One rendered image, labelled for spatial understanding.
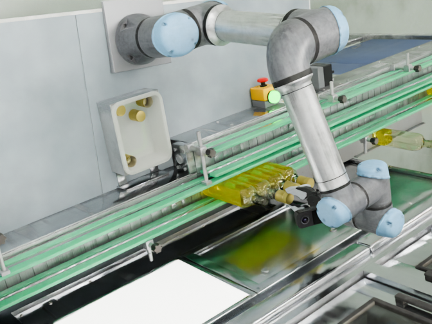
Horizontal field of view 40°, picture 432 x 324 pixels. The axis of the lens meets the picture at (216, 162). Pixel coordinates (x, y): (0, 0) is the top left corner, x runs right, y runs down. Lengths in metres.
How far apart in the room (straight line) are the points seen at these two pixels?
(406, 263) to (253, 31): 0.74
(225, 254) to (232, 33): 0.63
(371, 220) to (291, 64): 0.45
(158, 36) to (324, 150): 0.56
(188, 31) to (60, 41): 0.36
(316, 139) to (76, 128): 0.74
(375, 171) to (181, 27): 0.64
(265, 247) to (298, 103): 0.55
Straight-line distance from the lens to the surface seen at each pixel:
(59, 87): 1.75
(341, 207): 1.39
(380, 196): 1.50
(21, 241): 1.67
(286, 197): 1.73
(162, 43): 1.64
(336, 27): 1.46
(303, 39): 1.37
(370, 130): 2.37
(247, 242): 1.80
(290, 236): 1.80
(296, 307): 1.53
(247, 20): 1.60
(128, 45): 1.77
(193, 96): 2.00
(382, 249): 1.75
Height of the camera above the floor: 2.34
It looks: 49 degrees down
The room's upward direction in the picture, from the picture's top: 105 degrees clockwise
